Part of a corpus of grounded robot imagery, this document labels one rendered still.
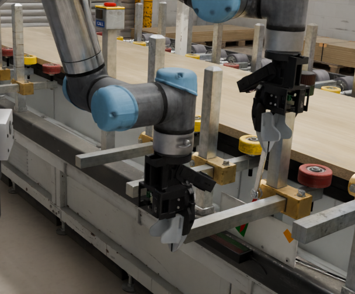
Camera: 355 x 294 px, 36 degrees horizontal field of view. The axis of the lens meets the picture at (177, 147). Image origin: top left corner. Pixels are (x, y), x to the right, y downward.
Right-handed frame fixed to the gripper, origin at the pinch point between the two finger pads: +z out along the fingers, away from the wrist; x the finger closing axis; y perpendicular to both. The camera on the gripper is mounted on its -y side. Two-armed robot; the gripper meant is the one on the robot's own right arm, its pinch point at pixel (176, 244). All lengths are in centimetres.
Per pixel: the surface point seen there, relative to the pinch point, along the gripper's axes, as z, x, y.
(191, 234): -2.1, 1.6, -2.6
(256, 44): -18, -115, -141
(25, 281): 83, -128, -22
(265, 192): -2.7, -4.9, -30.9
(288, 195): -4.5, 1.9, -31.1
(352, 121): -8, -24, -92
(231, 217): -3.2, 1.6, -13.5
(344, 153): -8, -5, -61
